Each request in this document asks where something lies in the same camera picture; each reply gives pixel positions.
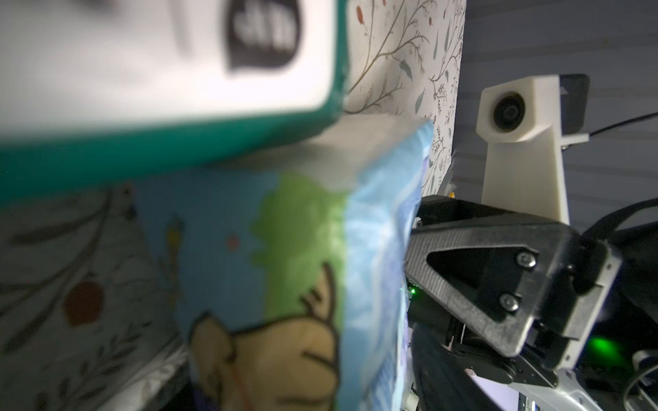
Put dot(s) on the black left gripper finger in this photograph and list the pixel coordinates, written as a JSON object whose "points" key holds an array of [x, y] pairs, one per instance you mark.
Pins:
{"points": [[492, 273]]}

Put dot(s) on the green white box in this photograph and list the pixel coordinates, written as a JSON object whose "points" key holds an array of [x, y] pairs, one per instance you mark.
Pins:
{"points": [[97, 92]]}

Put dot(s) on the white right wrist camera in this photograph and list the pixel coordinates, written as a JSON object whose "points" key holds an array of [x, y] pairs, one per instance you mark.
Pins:
{"points": [[527, 124]]}

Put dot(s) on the floral table mat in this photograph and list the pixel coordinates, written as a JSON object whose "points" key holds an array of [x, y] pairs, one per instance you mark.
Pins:
{"points": [[86, 318]]}

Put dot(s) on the light blue tissue pack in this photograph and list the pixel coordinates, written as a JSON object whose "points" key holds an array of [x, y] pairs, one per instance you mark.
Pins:
{"points": [[286, 266]]}

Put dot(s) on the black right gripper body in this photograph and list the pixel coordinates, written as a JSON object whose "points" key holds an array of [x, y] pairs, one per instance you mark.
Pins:
{"points": [[593, 345]]}

